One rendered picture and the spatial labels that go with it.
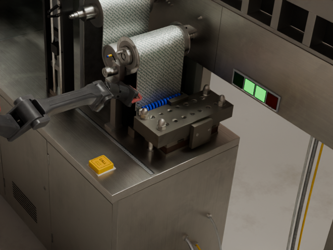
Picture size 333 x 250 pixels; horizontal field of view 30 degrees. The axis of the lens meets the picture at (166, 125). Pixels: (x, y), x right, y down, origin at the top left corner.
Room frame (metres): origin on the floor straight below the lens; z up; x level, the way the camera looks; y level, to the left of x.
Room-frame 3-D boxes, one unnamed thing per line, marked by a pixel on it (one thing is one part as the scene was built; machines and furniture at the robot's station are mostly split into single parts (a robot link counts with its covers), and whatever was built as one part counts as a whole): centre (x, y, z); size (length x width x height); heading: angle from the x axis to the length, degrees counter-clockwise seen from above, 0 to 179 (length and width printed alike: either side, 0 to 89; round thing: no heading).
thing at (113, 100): (2.14, 0.22, 1.05); 0.06 x 0.05 x 0.31; 132
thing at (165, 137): (2.11, -0.07, 1.00); 0.40 x 0.16 x 0.06; 132
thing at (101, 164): (1.87, 0.24, 0.91); 0.07 x 0.07 x 0.02; 42
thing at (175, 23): (2.31, -0.02, 1.25); 0.15 x 0.01 x 0.15; 42
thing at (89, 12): (2.31, 0.35, 1.34); 0.06 x 0.06 x 0.06; 42
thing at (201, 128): (2.06, -0.14, 0.97); 0.10 x 0.03 x 0.11; 132
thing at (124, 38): (2.14, 0.17, 1.25); 0.15 x 0.01 x 0.15; 42
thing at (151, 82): (2.17, 0.04, 1.11); 0.23 x 0.01 x 0.18; 132
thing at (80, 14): (2.27, 0.40, 1.34); 0.06 x 0.03 x 0.03; 132
